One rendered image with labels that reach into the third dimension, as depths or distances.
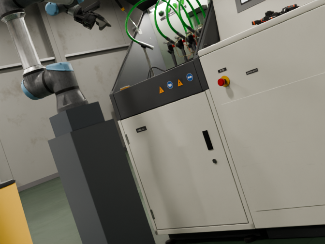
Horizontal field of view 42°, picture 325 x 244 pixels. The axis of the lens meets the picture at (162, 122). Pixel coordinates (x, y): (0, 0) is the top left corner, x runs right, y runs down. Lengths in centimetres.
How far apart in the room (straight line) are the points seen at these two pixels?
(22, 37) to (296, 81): 126
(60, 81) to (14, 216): 163
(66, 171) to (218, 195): 77
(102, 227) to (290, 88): 101
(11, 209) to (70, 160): 151
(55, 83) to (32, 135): 972
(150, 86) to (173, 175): 50
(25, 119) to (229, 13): 982
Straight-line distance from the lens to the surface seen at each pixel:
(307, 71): 185
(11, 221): 342
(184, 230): 248
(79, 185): 198
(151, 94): 233
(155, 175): 247
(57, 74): 203
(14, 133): 1157
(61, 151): 202
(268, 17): 201
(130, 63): 271
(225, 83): 203
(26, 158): 1158
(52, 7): 250
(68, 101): 201
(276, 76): 191
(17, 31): 216
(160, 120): 232
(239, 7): 226
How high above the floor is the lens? 75
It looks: 1 degrees down
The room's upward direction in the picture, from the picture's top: 18 degrees counter-clockwise
